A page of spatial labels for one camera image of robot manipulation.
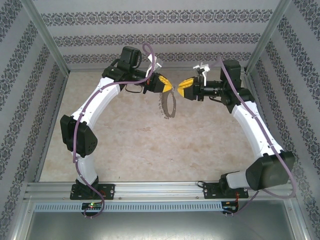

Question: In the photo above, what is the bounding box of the small circuit board green light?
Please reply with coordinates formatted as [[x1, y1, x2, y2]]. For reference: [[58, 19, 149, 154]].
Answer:
[[81, 201, 104, 211]]

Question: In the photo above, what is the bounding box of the grey sheet metal shelf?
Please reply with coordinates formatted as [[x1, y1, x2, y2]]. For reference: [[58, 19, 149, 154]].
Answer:
[[23, 211, 308, 240]]

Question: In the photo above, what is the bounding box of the aluminium floor rail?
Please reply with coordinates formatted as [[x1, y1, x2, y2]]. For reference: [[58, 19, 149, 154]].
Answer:
[[33, 71, 70, 183], [239, 69, 285, 181], [67, 66, 247, 74]]

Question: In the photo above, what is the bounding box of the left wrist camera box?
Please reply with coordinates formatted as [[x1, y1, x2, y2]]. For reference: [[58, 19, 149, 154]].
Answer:
[[146, 55, 163, 75]]

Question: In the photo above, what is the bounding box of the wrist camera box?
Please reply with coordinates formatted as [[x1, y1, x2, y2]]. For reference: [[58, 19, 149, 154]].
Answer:
[[192, 62, 210, 86], [146, 55, 163, 75]]

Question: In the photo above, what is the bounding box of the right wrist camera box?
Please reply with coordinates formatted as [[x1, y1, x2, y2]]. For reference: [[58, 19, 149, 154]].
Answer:
[[192, 62, 210, 86]]

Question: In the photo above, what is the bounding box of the aluminium frame post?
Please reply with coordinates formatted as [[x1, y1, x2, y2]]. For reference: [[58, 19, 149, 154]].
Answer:
[[243, 0, 293, 76], [19, 0, 71, 76]]

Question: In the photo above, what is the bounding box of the aluminium mounting rail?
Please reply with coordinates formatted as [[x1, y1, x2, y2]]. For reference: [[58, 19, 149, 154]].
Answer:
[[23, 181, 295, 201]]

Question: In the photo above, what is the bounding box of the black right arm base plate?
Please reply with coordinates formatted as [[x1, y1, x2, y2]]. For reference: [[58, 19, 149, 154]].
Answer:
[[202, 182, 250, 200]]

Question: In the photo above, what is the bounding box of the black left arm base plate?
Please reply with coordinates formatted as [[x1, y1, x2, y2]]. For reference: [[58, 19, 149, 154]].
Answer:
[[69, 183, 116, 201]]

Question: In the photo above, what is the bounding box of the grey slotted cable duct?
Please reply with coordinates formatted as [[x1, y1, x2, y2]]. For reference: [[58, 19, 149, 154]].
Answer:
[[33, 201, 224, 213]]

